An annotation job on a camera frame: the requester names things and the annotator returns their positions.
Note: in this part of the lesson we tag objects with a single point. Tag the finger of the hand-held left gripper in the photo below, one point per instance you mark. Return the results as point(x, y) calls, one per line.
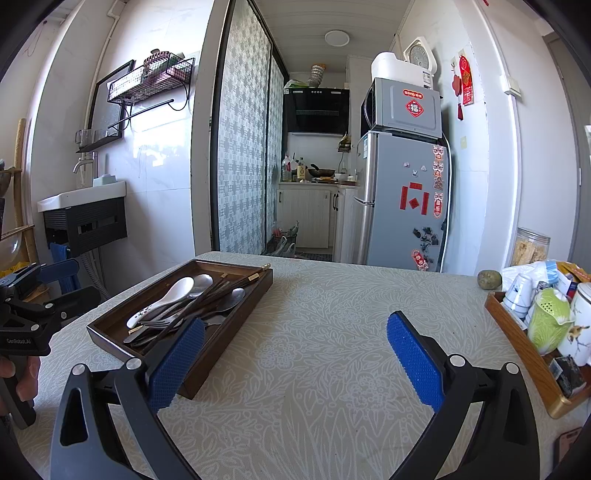
point(69, 304)
point(60, 270)

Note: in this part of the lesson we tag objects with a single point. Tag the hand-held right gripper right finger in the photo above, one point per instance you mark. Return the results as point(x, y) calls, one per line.
point(413, 364)

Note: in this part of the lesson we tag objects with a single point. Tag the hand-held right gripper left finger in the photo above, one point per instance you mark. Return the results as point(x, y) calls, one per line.
point(178, 364)

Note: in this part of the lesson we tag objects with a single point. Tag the dark wooden tray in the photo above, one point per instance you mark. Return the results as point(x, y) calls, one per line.
point(231, 332)

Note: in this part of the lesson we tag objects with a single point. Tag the white ceramic spoon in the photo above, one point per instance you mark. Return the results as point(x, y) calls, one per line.
point(178, 288)

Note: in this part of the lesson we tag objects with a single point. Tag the metal spoons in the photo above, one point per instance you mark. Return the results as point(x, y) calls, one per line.
point(217, 288)

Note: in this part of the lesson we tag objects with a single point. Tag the person's left hand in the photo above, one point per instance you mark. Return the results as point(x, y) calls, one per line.
point(28, 378)

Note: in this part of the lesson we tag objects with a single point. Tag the yellow cloth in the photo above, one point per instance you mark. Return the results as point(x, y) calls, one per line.
point(14, 270)

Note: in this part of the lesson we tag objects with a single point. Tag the black sink cabinet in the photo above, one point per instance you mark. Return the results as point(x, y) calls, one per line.
point(87, 226)

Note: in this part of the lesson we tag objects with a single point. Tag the glass bowl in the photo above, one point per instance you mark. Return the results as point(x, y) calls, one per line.
point(9, 249)

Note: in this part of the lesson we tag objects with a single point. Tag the white sink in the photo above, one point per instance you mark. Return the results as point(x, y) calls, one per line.
point(78, 196)

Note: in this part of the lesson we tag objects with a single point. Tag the wooden rack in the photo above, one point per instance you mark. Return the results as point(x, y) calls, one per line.
point(21, 184)

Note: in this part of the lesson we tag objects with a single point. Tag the pale green soap dish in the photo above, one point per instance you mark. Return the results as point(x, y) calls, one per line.
point(104, 181)

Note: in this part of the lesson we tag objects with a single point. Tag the metal faucet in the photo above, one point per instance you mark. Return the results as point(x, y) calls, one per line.
point(83, 168)

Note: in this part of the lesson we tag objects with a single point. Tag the light wooden tray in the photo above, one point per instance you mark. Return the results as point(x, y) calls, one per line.
point(521, 350)

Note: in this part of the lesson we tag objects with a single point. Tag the small green brown fruit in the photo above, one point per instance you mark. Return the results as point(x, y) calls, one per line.
point(489, 279)

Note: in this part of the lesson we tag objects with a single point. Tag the stacked white cups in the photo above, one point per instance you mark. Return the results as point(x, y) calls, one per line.
point(519, 295)

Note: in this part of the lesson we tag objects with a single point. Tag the glass cup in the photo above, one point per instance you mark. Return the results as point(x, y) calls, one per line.
point(85, 138)

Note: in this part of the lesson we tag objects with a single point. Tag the green cabbage-shaped teapot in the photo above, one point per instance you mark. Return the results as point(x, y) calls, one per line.
point(547, 318)

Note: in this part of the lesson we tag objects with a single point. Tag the white plastic bag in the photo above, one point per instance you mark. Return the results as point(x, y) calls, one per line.
point(526, 272)

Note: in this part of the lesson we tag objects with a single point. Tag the black wrapped packet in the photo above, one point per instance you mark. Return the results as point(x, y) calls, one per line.
point(568, 376)

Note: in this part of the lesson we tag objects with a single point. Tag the silver refrigerator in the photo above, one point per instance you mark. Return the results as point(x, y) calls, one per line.
point(397, 207)

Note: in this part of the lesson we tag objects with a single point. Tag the glass jar of crackers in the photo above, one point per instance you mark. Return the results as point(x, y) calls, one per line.
point(531, 249)

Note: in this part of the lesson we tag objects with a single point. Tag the plastic bag bundle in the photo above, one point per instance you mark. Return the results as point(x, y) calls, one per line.
point(286, 240)

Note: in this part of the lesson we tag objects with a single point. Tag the black framed mirror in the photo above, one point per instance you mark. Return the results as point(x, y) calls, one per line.
point(106, 110)

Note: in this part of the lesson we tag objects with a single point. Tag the white bird-print teapot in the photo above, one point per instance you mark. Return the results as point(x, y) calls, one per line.
point(579, 323)

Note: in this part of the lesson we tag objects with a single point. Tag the smartphone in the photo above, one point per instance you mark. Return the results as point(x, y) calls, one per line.
point(569, 447)

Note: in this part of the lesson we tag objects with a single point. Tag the white kitchen cabinet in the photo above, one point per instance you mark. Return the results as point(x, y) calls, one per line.
point(304, 217)

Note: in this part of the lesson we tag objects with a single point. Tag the orange snack packets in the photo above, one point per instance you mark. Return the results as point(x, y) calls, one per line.
point(577, 271)

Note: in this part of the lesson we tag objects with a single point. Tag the black wok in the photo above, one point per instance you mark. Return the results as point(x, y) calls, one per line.
point(322, 171)

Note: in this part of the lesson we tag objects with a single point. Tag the clear plastic bottle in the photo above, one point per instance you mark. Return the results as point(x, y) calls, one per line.
point(287, 170)

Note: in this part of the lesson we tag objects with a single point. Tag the yellow label oil bottle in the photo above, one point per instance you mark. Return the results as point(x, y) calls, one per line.
point(301, 171)

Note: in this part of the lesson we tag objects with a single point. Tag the grey door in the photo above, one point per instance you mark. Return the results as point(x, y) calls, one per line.
point(572, 207)

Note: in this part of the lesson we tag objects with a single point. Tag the patterned sliding door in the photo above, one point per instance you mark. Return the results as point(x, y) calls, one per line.
point(242, 138)

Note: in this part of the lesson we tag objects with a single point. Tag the silver microwave oven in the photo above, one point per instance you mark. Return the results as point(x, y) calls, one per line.
point(406, 106)

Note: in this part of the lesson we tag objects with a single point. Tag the black range hood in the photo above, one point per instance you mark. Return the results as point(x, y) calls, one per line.
point(316, 110)

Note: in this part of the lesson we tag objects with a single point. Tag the red hanging ornament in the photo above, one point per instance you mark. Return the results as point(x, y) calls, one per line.
point(466, 81)

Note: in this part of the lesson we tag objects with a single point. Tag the white kitchen appliance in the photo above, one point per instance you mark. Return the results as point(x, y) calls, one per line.
point(388, 67)

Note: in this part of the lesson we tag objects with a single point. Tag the round ceiling lamp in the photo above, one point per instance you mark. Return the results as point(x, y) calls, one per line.
point(337, 38)

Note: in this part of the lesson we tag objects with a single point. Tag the white wall switch box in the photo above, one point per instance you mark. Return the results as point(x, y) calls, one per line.
point(512, 86)

